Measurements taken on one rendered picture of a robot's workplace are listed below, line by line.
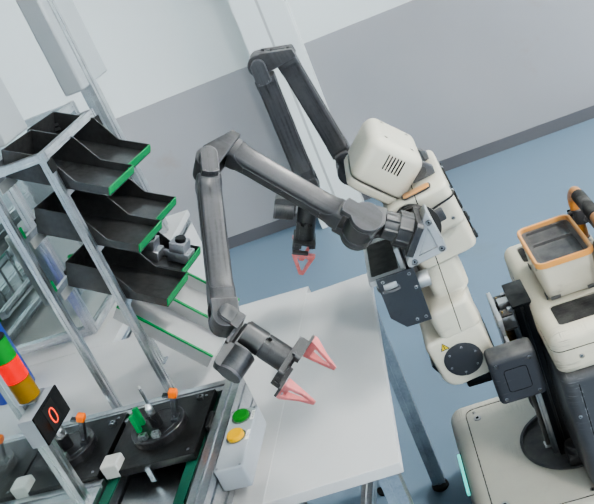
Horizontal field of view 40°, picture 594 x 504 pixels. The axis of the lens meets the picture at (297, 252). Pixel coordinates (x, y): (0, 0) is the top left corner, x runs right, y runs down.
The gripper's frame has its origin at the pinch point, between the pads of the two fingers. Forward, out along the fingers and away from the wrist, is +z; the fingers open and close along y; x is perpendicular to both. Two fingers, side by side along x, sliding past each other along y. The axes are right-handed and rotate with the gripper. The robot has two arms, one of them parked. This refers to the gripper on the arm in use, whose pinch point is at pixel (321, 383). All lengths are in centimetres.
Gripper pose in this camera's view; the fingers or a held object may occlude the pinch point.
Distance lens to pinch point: 172.0
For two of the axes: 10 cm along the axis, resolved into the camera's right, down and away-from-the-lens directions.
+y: 4.7, -6.5, 6.0
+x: -2.9, 5.3, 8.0
